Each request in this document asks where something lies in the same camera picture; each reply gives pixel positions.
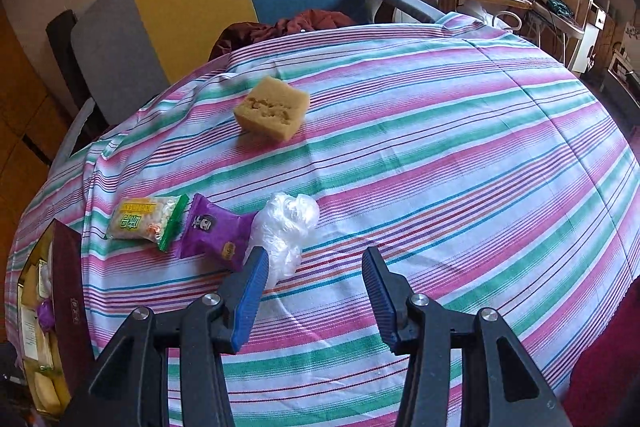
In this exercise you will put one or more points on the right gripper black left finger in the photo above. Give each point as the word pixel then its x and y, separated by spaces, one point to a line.
pixel 128 385

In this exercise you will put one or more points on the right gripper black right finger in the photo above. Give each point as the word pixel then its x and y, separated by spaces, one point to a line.
pixel 501 383

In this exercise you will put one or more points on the green yellow snack packet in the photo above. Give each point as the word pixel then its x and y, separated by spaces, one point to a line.
pixel 156 219

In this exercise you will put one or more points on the purple snack packet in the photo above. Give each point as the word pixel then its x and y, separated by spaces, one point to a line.
pixel 216 232

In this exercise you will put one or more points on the white plastic bag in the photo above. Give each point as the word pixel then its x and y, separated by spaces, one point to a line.
pixel 283 228

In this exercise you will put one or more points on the gold cardboard storage box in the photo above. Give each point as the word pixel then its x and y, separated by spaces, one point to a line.
pixel 53 334

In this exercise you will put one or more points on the striped pink green tablecloth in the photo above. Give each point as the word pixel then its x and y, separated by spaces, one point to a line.
pixel 483 170

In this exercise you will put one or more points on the grey yellow blue chair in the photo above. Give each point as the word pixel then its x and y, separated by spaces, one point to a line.
pixel 121 53

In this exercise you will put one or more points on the dark red cloth on chair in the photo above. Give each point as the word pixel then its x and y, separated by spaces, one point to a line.
pixel 240 35

